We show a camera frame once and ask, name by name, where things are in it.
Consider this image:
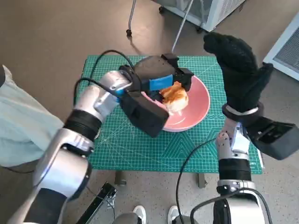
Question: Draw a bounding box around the black gloved robot right hand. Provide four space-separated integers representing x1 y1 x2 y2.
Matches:
203 32 274 112

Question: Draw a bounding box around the bare black robot left hand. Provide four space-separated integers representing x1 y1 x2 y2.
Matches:
133 53 195 103

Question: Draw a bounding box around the long orange striped toy bread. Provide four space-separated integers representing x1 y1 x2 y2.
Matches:
161 81 189 116

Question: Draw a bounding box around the pink bowl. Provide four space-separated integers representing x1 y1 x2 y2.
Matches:
140 75 211 133

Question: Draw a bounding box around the slanted grey metal tube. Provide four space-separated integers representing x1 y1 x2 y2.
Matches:
170 0 194 54

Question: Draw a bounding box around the white framed vent panel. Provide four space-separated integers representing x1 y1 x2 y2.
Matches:
263 17 299 81

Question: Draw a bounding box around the grey metal leg with caster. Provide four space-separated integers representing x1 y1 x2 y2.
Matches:
126 0 137 37

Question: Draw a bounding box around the white appliance cabinet on casters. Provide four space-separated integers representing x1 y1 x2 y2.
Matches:
158 0 247 33

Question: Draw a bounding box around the green cutting mat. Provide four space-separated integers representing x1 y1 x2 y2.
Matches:
81 55 263 175

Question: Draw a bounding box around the brown table leg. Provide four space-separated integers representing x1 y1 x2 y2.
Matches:
197 173 207 189
114 170 128 186

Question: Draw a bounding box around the black stand bar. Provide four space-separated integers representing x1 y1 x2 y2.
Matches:
76 182 117 224

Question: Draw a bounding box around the white robot left foot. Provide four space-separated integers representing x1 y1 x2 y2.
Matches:
132 205 147 224

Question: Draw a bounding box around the white robot foot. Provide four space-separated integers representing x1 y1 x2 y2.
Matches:
132 205 147 224
167 206 182 224

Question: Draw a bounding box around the white robot right foot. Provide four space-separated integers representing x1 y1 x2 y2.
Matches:
167 206 182 224

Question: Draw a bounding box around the grey robot left leg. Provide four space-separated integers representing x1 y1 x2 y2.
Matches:
114 212 138 224

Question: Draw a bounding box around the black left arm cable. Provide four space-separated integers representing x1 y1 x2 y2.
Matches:
89 49 135 80
74 78 120 112

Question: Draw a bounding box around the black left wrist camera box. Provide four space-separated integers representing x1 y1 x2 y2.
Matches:
119 90 170 138

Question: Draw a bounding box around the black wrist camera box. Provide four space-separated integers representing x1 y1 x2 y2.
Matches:
119 90 170 138
244 115 299 161

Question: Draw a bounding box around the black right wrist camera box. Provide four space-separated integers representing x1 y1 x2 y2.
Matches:
244 115 299 161

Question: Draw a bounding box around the long thin black cable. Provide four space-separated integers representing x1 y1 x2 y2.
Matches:
175 138 217 221

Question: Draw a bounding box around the black looped right arm cable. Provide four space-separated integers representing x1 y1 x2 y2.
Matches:
190 188 274 224

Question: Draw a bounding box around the thin black floor cable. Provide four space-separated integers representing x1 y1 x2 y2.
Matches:
86 185 116 222

